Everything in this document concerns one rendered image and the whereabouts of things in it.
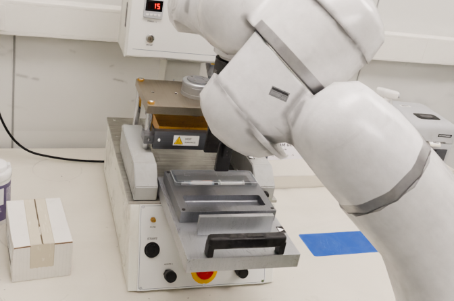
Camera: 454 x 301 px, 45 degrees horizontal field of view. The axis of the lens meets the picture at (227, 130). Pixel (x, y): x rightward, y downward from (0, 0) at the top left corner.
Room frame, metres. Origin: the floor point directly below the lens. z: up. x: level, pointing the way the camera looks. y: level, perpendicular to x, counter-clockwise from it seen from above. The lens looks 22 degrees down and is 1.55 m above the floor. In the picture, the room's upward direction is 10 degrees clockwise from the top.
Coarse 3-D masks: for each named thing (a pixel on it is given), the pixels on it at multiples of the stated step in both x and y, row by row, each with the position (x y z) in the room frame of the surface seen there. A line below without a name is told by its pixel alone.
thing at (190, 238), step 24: (168, 216) 0.95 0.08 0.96; (216, 216) 0.89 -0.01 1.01; (240, 216) 0.91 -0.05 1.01; (264, 216) 0.93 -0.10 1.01; (192, 240) 0.86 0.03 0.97; (288, 240) 0.92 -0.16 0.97; (192, 264) 0.80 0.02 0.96; (216, 264) 0.82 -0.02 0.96; (240, 264) 0.84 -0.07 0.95; (264, 264) 0.85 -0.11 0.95; (288, 264) 0.87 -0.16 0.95
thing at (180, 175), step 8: (176, 176) 1.03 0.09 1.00; (184, 176) 1.04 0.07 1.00; (192, 176) 1.04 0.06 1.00; (200, 176) 1.05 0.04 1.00; (208, 176) 1.06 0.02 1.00; (216, 176) 1.06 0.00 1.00; (224, 176) 1.07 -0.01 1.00; (232, 176) 1.08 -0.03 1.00; (240, 176) 1.08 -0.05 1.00; (248, 176) 1.09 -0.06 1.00
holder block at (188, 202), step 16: (176, 192) 0.98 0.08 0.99; (192, 192) 0.99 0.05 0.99; (208, 192) 1.00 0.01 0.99; (224, 192) 1.01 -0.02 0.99; (240, 192) 1.03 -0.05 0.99; (256, 192) 1.04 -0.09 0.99; (176, 208) 0.94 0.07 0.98; (192, 208) 0.93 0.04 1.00; (208, 208) 0.94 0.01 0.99; (224, 208) 0.95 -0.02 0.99; (240, 208) 0.96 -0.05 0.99; (256, 208) 0.98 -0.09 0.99; (272, 208) 0.99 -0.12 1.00
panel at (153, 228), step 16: (144, 208) 1.02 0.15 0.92; (160, 208) 1.04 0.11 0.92; (144, 224) 1.01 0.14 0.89; (160, 224) 1.02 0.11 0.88; (144, 240) 1.00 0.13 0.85; (160, 240) 1.01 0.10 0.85; (144, 256) 0.98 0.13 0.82; (160, 256) 1.00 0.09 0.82; (176, 256) 1.01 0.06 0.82; (144, 272) 0.97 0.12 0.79; (160, 272) 0.98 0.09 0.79; (176, 272) 1.00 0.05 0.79; (224, 272) 1.03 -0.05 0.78; (256, 272) 1.06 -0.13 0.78; (144, 288) 0.96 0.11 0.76; (160, 288) 0.97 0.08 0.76; (176, 288) 0.98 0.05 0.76
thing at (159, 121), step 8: (160, 120) 1.18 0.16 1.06; (168, 120) 1.19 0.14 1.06; (176, 120) 1.20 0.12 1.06; (184, 120) 1.21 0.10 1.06; (192, 120) 1.22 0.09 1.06; (200, 120) 1.23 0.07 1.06; (152, 128) 1.21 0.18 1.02; (160, 128) 1.15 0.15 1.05; (168, 128) 1.16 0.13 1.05; (176, 128) 1.16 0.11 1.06; (184, 128) 1.17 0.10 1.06; (192, 128) 1.18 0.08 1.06; (200, 128) 1.18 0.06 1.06
